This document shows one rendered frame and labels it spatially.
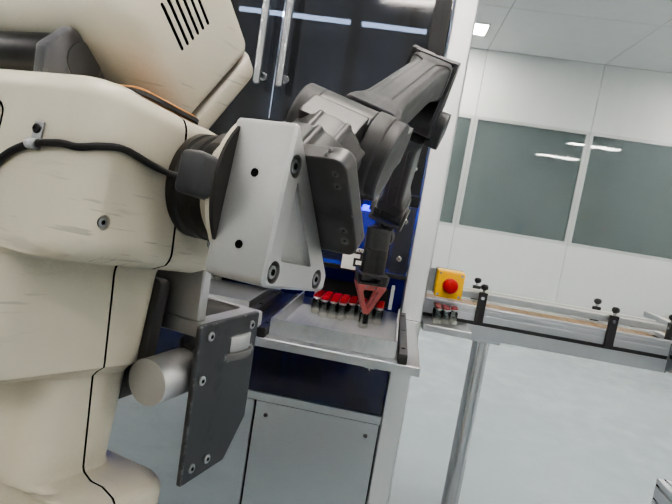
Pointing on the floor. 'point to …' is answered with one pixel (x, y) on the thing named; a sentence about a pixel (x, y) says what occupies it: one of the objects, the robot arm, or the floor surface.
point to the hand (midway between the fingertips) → (365, 309)
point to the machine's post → (422, 251)
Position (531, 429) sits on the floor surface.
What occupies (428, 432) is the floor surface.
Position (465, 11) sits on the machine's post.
